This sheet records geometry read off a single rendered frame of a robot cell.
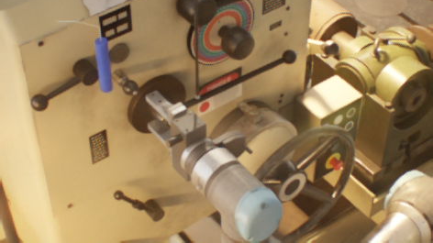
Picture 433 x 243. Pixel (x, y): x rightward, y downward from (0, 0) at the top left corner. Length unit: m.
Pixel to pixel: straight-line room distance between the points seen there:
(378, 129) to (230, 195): 1.06
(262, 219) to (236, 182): 0.08
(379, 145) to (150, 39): 0.95
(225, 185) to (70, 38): 0.42
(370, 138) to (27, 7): 1.23
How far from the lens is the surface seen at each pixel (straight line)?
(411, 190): 2.42
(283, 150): 1.91
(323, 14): 2.62
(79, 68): 1.70
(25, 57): 1.65
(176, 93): 1.91
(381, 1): 3.21
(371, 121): 2.50
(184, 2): 1.76
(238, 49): 1.84
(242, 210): 1.49
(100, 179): 1.97
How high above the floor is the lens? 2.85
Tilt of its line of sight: 43 degrees down
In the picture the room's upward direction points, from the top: straight up
